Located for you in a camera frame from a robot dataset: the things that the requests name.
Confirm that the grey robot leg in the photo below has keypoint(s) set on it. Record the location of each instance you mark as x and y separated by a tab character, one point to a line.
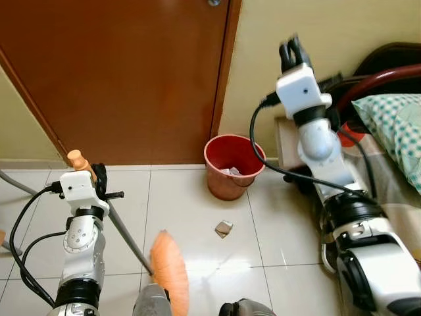
151	303
247	308

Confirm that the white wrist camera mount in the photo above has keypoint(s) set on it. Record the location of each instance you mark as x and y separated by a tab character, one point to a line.
301	91
79	187

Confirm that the grey right robot leg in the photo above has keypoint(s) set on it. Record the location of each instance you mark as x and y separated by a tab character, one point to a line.
247	308

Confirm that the green checked pillow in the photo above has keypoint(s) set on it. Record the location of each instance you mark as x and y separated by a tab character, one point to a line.
395	128

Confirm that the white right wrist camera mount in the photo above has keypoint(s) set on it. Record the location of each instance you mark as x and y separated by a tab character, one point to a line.
301	91

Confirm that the grey left robot leg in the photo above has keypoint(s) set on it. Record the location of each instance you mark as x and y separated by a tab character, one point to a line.
151	303

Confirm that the red plastic bucket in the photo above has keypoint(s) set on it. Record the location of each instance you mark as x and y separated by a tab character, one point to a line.
227	187

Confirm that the silver door knob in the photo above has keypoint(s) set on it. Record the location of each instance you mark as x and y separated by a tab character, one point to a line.
214	2

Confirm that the patterned grey bed sheet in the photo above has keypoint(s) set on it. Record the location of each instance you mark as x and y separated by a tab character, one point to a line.
388	191

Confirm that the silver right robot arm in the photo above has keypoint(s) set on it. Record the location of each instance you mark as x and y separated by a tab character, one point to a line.
368	253

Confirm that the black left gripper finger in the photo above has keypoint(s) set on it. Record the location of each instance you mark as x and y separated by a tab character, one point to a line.
99	172

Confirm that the grey metal pole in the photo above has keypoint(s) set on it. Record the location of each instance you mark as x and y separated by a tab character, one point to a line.
16	182

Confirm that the white paper waste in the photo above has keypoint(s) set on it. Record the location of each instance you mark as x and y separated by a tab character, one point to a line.
233	172

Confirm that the beige wooden board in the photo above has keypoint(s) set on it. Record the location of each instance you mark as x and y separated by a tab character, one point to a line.
286	141

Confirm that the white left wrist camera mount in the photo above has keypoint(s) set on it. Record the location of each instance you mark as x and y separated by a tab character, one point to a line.
79	187

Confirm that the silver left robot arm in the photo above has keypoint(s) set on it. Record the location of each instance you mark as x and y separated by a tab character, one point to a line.
82	245

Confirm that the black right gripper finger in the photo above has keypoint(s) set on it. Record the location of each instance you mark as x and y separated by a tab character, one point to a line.
301	52
286	58

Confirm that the dark brown bed headboard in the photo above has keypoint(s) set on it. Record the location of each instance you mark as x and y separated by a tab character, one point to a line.
388	56

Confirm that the crumpled paper scrap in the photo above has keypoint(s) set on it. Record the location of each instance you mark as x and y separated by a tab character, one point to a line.
223	229

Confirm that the brown wooden door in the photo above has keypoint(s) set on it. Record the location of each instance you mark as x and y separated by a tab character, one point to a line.
118	79

